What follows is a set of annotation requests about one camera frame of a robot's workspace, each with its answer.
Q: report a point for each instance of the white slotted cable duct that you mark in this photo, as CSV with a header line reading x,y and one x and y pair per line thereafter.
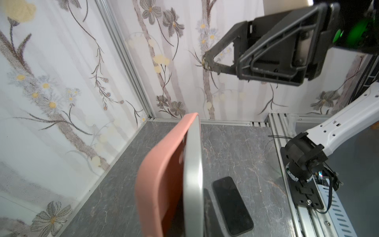
x,y
335,223

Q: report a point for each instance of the black phone lying right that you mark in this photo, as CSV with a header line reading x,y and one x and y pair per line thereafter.
x,y
233,209

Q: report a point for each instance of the pink phone case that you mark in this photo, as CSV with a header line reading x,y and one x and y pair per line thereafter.
x,y
159,182

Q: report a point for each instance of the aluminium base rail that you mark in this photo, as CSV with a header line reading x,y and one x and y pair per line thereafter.
x,y
300,159

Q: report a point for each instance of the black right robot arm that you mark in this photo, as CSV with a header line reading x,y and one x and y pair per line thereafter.
x,y
357,30

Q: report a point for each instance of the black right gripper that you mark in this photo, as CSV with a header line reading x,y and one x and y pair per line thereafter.
x,y
283,48

